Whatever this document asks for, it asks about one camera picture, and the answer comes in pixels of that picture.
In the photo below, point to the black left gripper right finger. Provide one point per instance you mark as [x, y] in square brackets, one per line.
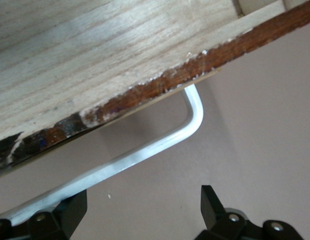
[220, 222]

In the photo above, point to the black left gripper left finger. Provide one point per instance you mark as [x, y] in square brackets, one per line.
[67, 220]

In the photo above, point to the light wood drawer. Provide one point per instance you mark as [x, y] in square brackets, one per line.
[94, 50]

